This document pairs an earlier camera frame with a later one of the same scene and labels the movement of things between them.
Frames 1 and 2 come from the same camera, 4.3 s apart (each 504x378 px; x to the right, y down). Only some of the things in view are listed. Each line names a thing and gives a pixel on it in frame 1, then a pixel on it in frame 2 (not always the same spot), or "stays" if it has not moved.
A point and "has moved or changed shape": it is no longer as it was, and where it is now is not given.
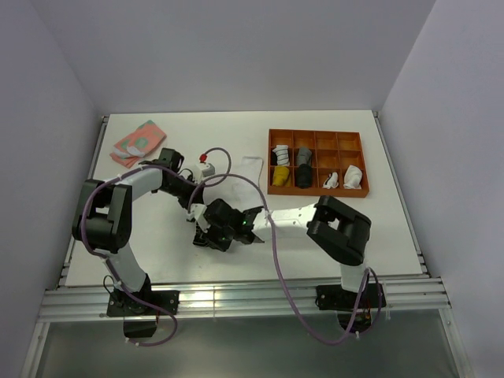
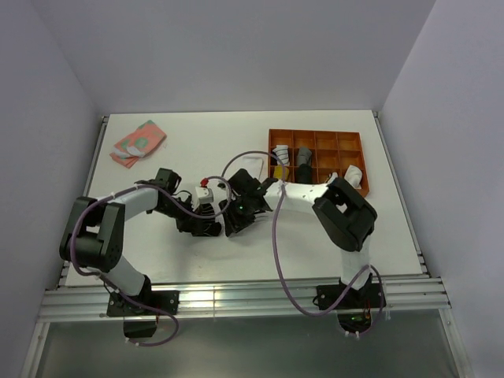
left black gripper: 198,196 to 188,224
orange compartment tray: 316,163 stays
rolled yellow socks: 281,176 stays
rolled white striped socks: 282,154 stays
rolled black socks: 304,176 stays
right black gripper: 209,234 to 233,222
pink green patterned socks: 137,143 stays
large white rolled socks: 353,176 stays
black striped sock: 201,240 has moved or changed shape
